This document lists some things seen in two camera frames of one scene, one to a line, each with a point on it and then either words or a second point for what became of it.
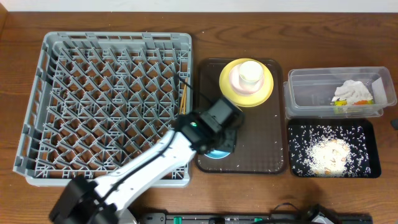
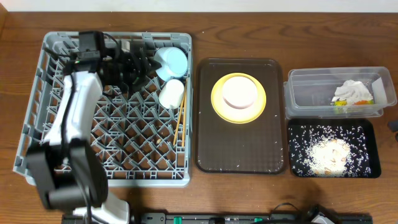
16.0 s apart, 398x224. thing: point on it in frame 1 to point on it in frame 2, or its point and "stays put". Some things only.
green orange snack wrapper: (342, 102) stays put
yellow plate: (244, 100) to (231, 114)
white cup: (250, 74) to (171, 94)
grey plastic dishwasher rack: (97, 97) stays put
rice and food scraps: (329, 150) stays put
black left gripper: (230, 140) to (131, 66)
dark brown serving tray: (260, 139) stays put
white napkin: (351, 91) stays put
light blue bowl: (217, 154) to (173, 61)
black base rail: (161, 217) stays put
